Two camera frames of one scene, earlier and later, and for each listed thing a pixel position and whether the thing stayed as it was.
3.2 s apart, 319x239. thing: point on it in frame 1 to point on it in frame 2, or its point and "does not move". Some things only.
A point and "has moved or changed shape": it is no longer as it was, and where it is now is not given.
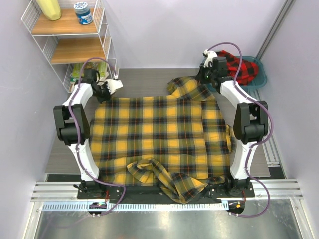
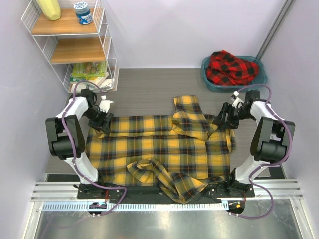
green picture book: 101,66 does not move
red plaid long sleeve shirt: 248,71 does not move
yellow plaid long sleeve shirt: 175,142 has moved or changed shape
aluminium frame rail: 273,33 does not move
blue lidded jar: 84,16 does not move
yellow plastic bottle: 51,9 does not move
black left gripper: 107,97 to 97,126
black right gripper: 200,77 to 231,123
